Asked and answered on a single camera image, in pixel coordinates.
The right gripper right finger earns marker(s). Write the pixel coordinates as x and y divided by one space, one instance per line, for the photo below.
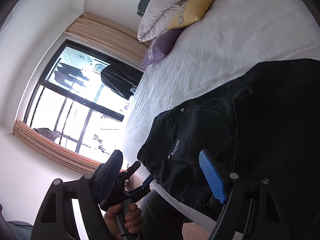
216 176

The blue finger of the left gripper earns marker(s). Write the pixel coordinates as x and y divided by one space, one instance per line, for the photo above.
147 181

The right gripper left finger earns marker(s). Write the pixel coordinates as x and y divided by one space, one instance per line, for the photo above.
107 175

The black denim pants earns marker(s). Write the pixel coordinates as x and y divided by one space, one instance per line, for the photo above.
261 125

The person left hand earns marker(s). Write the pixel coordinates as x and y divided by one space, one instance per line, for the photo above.
124 218

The black framed window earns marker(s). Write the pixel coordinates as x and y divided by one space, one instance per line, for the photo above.
72 107

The purple pillow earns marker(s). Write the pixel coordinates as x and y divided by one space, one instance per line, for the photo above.
160 47

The beige curtain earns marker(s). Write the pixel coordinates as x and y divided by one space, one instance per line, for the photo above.
110 38

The white bed sheet mattress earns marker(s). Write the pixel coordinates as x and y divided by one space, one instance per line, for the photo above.
233 37

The yellow pillow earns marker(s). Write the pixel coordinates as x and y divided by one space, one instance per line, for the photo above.
190 12

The folded beige duvet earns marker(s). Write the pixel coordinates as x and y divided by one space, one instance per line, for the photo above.
157 18

